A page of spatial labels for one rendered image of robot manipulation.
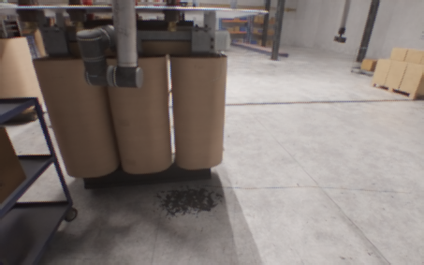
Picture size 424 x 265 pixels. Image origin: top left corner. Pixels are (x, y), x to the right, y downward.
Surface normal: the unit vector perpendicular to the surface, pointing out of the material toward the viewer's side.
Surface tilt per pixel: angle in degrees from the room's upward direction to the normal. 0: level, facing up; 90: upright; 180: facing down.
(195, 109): 90
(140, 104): 90
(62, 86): 90
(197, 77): 90
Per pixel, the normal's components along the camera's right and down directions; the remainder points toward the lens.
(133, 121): 0.21, 0.43
